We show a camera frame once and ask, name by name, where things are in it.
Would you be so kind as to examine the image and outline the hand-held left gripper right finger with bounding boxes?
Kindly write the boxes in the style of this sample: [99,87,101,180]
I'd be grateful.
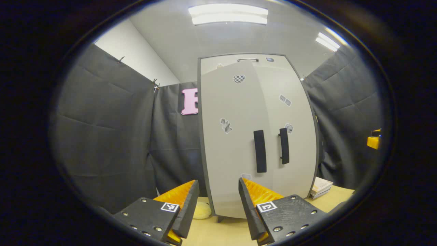
[238,177,328,245]

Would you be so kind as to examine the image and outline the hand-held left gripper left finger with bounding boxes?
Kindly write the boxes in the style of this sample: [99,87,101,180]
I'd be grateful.
[113,180,200,245]

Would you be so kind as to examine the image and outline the grey cabinet door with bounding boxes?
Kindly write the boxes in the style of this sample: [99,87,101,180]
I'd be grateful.
[200,60,273,219]
[254,65,318,199]

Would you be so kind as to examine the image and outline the grey cabinet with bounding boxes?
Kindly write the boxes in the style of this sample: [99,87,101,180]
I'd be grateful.
[197,53,320,223]

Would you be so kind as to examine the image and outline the pale yellow round sponge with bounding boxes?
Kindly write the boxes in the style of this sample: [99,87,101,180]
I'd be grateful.
[193,201,212,220]

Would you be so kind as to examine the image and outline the white book stack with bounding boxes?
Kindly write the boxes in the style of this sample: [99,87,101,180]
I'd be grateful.
[310,177,334,200]

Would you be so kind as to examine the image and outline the black backdrop cloth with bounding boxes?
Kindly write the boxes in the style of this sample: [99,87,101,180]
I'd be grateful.
[50,44,383,214]

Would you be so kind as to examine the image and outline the long ceiling light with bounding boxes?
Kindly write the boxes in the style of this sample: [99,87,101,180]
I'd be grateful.
[188,3,269,26]
[315,32,341,52]

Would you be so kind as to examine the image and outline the black door handle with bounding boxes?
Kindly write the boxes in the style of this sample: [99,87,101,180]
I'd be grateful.
[253,130,267,173]
[278,128,290,165]

